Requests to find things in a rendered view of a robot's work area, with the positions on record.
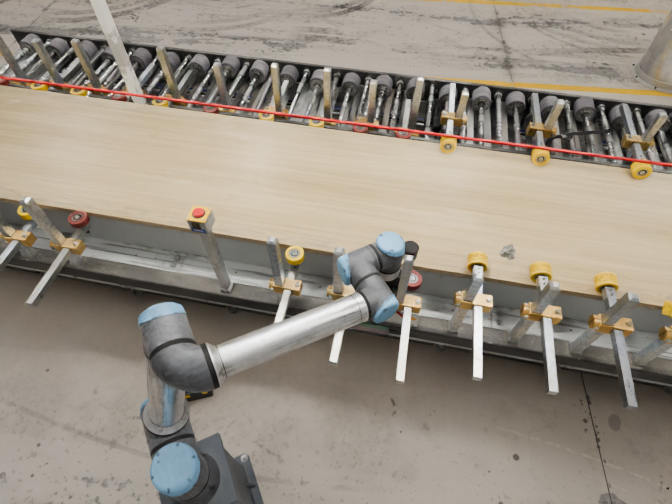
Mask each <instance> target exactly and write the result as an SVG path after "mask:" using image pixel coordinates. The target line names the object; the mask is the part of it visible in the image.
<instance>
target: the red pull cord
mask: <svg viewBox="0 0 672 504"><path fill-rule="evenodd" d="M0 79H6V80H14V81H21V82H29V83H36V84H44V85H52V86H59V87H67V88H75V89H82V90H90V91H97V92H105V93H113V94H120V95H128V96H135V97H143V98H151V99H158V100H166V101H174V102H181V103H189V104H196V105H204V106H212V107H219V108H227V109H234V110H242V111H250V112H257V113H265V114H273V115H280V116H288V117H295V118H303V119H311V120H318V121H326V122H334V123H341V124H349V125H356V126H364V127H372V128H379V129H387V130H394V131H402V132H410V133H417V134H425V135H433V136H440V137H448V138H455V139H463V140H471V141H478V142H486V143H494V144H501V145H509V146H516V147H524V148H532V149H539V150H547V151H554V152H562V153H570V154H577V155H585V156H593V157H600V158H608V159H615V160H623V161H631V162H638V163H646V164H654V165H661V166H669V167H672V164H671V163H663V162H656V161H648V160H640V159H633V158H625V157H617V156H610V155H602V154H594V153H587V152H579V151H571V150H564V149H556V148H548V147H541V146H533V145H525V144H518V143H510V142H502V141H495V140H487V139H479V138H472V137H464V136H456V135H449V134H441V133H433V132H426V131H418V130H410V129H403V128H395V127H387V126H380V125H372V124H364V123H357V122H349V121H341V120H334V119H326V118H318V117H311V116H303V115H295V114H288V113H280V112H272V111H265V110H257V109H249V108H242V107H234V106H226V105H219V104H211V103H203V102H196V101H188V100H180V99H173V98H165V97H157V96H150V95H142V94H134V93H127V92H119V91H112V90H104V89H96V88H89V87H81V86H73V85H66V84H58V83H50V82H43V81H35V80H27V79H20V78H12V77H4V76H0Z"/></svg>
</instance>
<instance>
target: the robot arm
mask: <svg viewBox="0 0 672 504"><path fill-rule="evenodd" d="M404 253H405V241H404V239H403V238H402V237H401V236H400V235H399V234H397V233H395V232H390V231H387V232H383V233H381V234H380V235H379V236H378V237H377V239H376V242H374V243H371V244H369V245H366V246H364V247H362V248H359V249H357V250H354V251H352V252H350V253H346V254H345V255H343V256H341V257H339V258H338V260H337V268H338V272H339V275H340V277H341V280H342V281H343V283H344V284H345V285H348V286H349V285H350V284H351V285H352V287H353V288H354V290H355V291H356V292H354V293H353V294H351V295H348V296H346V297H343V298H340V299H338V300H335V301H332V302H330V303H327V304H324V305H322V306H319V307H316V308H314V309H311V310H308V311H306V312H303V313H300V314H298V315H295V316H292V317H290V318H287V319H284V320H282V321H279V322H277V323H274V324H271V325H269V326H266V327H263V328H261V329H258V330H255V331H253V332H250V333H247V334H245V335H242V336H239V337H237V338H234V339H231V340H229V341H226V342H223V343H221V344H218V345H214V346H213V345H211V344H209V343H203V344H200V345H197V344H196V341H195V338H194V336H193V333H192V330H191V327H190V324H189V322H188V319H187V316H186V312H185V311H184V308H183V306H182V305H181V304H179V303H174V302H164V303H159V304H156V305H153V306H151V307H149V308H148V309H146V310H144V311H143V312H142V313H141V314H140V316H139V318H138V322H139V325H138V326H139V327H140V330H141V334H142V339H143V350H144V354H145V364H146V378H147V392H148V398H147V399H146V400H145V401H144V402H143V403H142V405H141V407H140V418H141V420H142V424H143V428H144V432H145V436H146V440H147V444H148V448H149V452H150V456H151V460H152V462H151V466H150V478H151V481H152V483H153V485H154V486H155V488H156V489H157V490H158V491H159V492H160V493H162V494H164V495H166V496H169V498H170V500H171V501H172V503H173V504H207V503H208V502H209V501H210V500H211V499H212V498H213V496H214V495H215V493H216V492H217V490H218V487H219V484H220V469H219V466H218V464H217V462H216V461H215V459H214V458H213V457H211V456H210V455H209V454H207V453H204V452H200V451H199V448H198V445H197V442H196V438H195V435H194V432H193V429H192V426H191V423H190V419H189V416H190V407H189V403H188V401H187V400H186V399H185V392H194V393H202V392H208V391H212V390H214V389H217V388H219V387H221V386H222V384H223V382H224V380H225V379H226V378H227V377H230V376H232V375H235V374H237V373H240V372H242V371H244V370H247V369H249V368H252V367H254V366H257V365H259V364H262V363H264V362H266V361H269V360H271V359H274V358H276V357H279V356H281V355H284V354H286V353H288V352H291V351H293V350H296V349H298V348H301V347H303V346H306V345H308V344H310V343H313V342H315V341H318V340H320V339H323V338H325V337H328V336H330V335H332V334H335V333H337V332H340V331H342V330H345V329H347V328H350V327H352V326H354V325H357V324H359V323H362V322H366V321H369V320H371V319H373V322H375V323H382V322H384V321H386V320H387V319H389V318H390V317H391V316H392V315H393V314H394V313H395V312H396V311H397V309H398V307H399V302H398V300H397V299H396V296H397V291H398V285H399V281H400V276H401V269H400V268H401V263H402V259H403V255H404ZM395 289H396V290H395ZM395 293H396V295H395Z"/></svg>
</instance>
